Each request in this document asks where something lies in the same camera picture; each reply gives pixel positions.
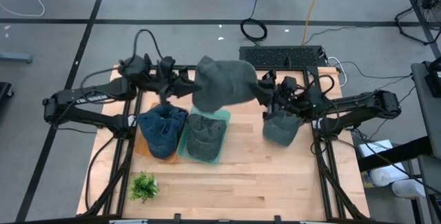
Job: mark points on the black device on side table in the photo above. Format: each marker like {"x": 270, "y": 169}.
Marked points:
{"x": 434, "y": 82}

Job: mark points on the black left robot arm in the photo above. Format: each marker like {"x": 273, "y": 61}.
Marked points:
{"x": 86, "y": 96}

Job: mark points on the black aluminium table frame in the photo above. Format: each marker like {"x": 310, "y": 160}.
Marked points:
{"x": 293, "y": 68}

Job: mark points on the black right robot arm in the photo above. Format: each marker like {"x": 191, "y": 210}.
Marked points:
{"x": 361, "y": 101}

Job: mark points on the blue denim cap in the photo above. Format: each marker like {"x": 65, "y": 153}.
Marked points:
{"x": 162, "y": 127}

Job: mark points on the orange mat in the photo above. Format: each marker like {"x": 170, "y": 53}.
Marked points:
{"x": 141, "y": 146}

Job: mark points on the green mat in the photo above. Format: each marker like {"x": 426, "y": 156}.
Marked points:
{"x": 225, "y": 115}

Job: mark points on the black keyboard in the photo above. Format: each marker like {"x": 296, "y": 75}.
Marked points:
{"x": 275, "y": 56}

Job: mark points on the black floor object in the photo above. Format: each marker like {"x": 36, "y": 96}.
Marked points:
{"x": 4, "y": 91}

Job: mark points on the white box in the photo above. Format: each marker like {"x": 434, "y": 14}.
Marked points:
{"x": 373, "y": 148}

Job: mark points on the grey floor bar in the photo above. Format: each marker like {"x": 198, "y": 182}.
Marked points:
{"x": 15, "y": 57}

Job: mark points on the black shelf beam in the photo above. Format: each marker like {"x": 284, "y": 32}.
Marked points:
{"x": 396, "y": 153}

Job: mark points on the small green potted plant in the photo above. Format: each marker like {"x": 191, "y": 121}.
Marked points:
{"x": 143, "y": 186}

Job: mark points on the grey side table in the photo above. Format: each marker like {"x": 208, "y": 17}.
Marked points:
{"x": 425, "y": 113}

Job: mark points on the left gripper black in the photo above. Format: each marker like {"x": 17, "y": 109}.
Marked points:
{"x": 169, "y": 82}

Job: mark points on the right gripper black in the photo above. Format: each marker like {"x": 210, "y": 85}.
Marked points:
{"x": 293, "y": 100}

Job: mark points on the white paper towel roll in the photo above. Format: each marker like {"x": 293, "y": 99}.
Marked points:
{"x": 408, "y": 189}
{"x": 386, "y": 175}

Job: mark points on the grey-green cap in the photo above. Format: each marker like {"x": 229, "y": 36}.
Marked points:
{"x": 280, "y": 132}
{"x": 224, "y": 82}
{"x": 205, "y": 138}

